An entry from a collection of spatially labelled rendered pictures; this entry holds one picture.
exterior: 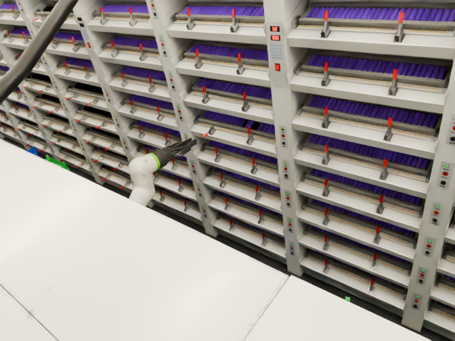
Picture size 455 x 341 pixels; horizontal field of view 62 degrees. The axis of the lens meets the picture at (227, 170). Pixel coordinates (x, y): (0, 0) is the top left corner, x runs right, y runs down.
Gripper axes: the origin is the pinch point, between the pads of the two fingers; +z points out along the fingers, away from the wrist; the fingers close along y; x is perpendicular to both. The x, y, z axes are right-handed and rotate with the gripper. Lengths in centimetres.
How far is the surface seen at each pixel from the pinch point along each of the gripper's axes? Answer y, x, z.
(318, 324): 128, 60, -115
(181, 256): 115, 60, -115
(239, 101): 20.7, 20.9, 18.8
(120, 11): -61, 64, 16
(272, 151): 42.0, -1.5, 16.8
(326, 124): 72, 20, 14
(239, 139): 19.9, -0.6, 18.4
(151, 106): -55, 5, 23
